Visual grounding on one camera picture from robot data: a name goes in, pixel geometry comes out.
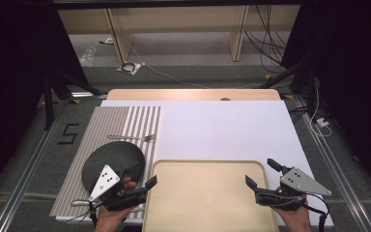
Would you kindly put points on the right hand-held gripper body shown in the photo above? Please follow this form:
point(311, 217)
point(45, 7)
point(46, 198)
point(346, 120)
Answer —
point(299, 182)

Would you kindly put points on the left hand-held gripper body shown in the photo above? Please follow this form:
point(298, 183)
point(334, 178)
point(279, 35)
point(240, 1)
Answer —
point(104, 182)

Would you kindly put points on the black round plate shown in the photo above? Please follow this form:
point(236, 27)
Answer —
point(116, 154)

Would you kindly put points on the silver fork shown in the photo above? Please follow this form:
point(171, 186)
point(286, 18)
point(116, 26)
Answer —
point(148, 138)

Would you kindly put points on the beige plastic tray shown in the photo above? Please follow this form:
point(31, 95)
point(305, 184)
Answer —
point(206, 193)

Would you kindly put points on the person's right hand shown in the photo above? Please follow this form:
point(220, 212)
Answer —
point(294, 220)

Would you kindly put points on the person's left hand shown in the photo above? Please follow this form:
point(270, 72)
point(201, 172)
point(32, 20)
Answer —
point(112, 220)

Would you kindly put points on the grey striped placemat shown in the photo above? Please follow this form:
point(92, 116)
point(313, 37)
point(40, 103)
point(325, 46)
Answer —
point(109, 119)

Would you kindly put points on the white board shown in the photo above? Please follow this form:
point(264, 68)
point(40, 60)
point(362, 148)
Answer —
point(225, 129)

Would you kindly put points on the white power adapter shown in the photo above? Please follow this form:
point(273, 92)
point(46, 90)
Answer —
point(322, 122)

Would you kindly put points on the black metal stand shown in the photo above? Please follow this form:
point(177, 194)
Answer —
point(310, 93)
point(48, 103)

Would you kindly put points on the clear plastic bag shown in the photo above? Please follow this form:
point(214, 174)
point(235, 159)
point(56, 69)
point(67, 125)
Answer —
point(88, 56)

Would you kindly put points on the black curtain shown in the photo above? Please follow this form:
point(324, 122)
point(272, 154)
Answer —
point(13, 64)
point(351, 64)

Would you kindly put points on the small white packet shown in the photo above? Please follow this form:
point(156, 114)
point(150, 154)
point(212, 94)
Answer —
point(108, 41)

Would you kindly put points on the light wooden shelf unit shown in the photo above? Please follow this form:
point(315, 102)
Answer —
point(122, 38)

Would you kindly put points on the aluminium floor rail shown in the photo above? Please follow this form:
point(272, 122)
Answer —
point(338, 174)
point(29, 167)

